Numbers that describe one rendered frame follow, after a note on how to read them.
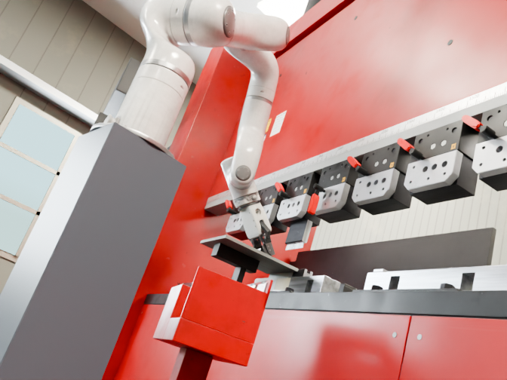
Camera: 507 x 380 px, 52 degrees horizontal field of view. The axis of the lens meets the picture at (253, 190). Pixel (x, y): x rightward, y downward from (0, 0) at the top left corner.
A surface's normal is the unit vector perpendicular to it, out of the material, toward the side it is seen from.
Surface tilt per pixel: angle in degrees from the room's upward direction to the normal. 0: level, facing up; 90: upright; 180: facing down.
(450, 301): 90
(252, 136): 54
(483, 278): 90
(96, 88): 90
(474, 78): 90
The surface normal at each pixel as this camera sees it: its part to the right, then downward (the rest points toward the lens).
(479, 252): -0.82, -0.43
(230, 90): 0.49, -0.18
